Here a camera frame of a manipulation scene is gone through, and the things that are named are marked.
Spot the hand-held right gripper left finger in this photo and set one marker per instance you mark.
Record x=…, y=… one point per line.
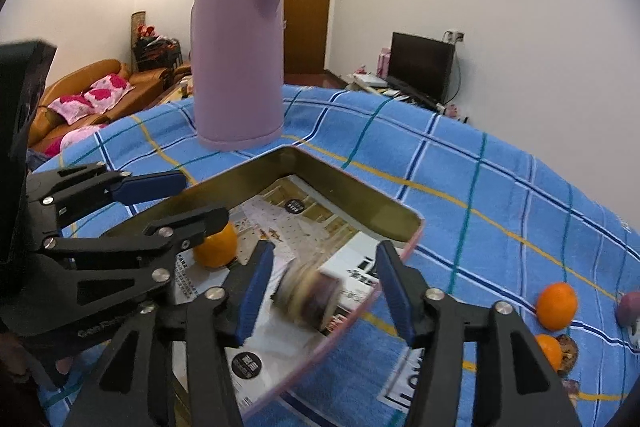
x=252, y=292

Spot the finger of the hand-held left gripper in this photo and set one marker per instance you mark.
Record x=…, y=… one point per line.
x=200, y=219
x=150, y=187

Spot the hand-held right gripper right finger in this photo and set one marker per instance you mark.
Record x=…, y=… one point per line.
x=395, y=292

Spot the pink tin box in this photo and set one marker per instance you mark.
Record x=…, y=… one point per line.
x=345, y=189

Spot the large orange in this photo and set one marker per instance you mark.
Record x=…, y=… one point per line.
x=556, y=305

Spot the small orange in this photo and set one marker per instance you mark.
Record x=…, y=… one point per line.
x=547, y=349

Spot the brown wrinkled passion fruit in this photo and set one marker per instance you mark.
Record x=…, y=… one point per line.
x=570, y=389
x=569, y=352

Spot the round purple fruit with stem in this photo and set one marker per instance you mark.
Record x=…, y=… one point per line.
x=629, y=309

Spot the pink floral pillow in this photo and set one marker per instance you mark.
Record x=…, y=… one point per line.
x=107, y=89
x=70, y=107
x=75, y=137

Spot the brown leather sofa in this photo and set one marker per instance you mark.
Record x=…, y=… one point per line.
x=75, y=82

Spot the printed paper leaflet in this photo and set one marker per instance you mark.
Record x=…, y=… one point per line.
x=280, y=217

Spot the coffee table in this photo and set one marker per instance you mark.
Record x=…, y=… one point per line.
x=177, y=92

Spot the blue plaid blanket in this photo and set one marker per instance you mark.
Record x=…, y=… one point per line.
x=450, y=167

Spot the black rack with clothes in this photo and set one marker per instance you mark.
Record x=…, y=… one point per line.
x=155, y=47

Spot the purple electric kettle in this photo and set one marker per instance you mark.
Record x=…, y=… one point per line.
x=235, y=67

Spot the rolled bamboo mat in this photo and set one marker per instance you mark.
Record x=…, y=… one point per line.
x=138, y=19

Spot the pink floral bag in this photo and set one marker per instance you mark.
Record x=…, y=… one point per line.
x=453, y=111

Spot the white television stand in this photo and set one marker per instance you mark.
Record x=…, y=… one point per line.
x=370, y=79

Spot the brown wooden door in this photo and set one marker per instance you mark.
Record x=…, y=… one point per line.
x=307, y=32

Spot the black television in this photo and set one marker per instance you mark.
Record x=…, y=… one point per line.
x=420, y=62

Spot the wall socket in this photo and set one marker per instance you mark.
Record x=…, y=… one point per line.
x=456, y=36

